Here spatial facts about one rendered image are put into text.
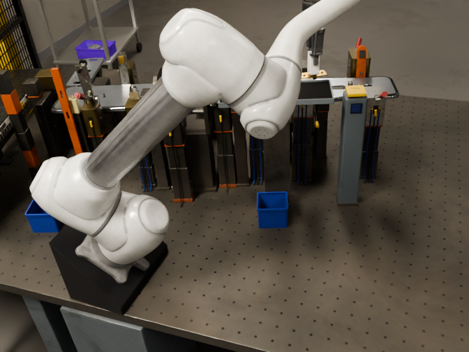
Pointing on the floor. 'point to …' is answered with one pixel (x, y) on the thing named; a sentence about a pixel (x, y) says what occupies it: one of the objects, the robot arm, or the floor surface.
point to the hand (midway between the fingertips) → (313, 62)
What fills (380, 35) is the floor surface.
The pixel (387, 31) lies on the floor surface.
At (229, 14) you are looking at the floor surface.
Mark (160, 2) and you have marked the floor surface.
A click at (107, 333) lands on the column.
